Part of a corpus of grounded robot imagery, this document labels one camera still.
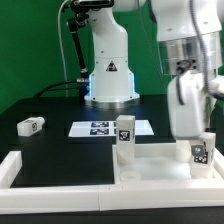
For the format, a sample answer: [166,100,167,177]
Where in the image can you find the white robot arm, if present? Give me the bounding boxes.
[69,0,224,157]

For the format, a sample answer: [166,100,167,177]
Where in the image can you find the white U-shaped obstacle fence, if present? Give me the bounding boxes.
[0,151,224,214]

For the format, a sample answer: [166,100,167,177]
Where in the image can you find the paper sheet with fiducial markers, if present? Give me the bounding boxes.
[68,120,154,137]

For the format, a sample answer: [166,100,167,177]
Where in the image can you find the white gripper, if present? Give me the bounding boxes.
[167,71,215,157]

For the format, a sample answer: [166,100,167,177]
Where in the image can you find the white cable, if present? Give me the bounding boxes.
[57,0,70,98]

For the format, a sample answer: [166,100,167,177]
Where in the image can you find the white square tabletop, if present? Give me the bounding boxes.
[112,143,224,188]

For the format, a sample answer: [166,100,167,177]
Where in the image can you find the black cable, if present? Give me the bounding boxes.
[32,77,90,98]

